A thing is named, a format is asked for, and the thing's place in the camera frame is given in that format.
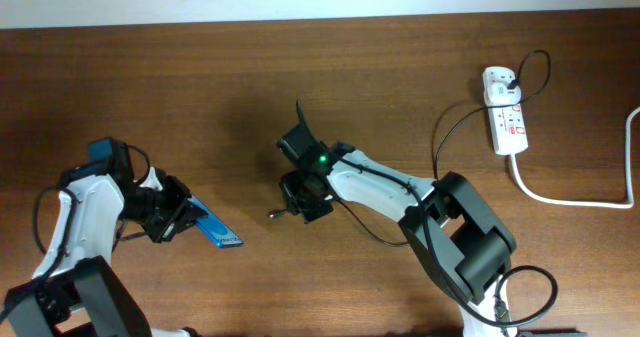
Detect blue Samsung Galaxy smartphone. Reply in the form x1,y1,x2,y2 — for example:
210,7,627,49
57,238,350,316
189,195,244,249

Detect black USB charging cable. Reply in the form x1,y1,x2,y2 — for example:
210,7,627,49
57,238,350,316
267,49,551,248

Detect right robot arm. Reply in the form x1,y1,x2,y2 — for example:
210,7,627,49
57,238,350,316
277,106,518,336

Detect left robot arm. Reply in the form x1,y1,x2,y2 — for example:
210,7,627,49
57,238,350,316
1,137,208,336

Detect white USB charger plug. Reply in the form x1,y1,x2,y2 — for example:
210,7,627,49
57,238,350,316
482,66,522,107

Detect white power strip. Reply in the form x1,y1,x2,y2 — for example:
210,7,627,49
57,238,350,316
481,66,530,157

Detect white power strip cord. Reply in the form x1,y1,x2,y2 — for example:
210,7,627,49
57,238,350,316
508,105,640,210

